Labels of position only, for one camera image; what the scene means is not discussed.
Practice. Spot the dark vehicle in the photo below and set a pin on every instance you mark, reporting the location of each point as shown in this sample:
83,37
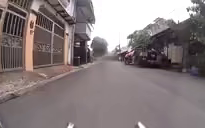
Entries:
155,57

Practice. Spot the tall green trees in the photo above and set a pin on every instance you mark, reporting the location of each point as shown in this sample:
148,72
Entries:
203,20

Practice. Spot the red vehicle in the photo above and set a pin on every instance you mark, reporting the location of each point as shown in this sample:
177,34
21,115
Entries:
129,57

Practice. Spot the pale stone pavement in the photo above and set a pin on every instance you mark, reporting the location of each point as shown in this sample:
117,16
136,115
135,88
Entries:
20,80

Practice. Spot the green tree behind sheds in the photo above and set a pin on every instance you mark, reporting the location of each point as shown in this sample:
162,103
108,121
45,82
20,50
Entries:
139,38

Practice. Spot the grey asphalt road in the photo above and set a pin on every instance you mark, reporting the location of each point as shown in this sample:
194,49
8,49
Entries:
116,96

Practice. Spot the hazy round tree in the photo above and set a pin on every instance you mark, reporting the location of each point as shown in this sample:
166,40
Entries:
99,46

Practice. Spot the dark roadside shed building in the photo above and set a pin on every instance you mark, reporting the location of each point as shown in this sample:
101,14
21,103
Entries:
166,40

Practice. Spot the beige building with metal gates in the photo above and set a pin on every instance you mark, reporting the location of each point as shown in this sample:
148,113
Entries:
43,46

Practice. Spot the robot's own part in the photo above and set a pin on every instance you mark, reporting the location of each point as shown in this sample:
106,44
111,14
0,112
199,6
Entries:
140,125
70,125

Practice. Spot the blue container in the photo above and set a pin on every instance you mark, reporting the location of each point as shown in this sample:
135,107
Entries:
194,71

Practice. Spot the dark bin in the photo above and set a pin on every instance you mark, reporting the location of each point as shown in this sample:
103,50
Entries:
76,61

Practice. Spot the dark multi-storey building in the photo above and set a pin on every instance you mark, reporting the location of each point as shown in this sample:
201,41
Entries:
83,30

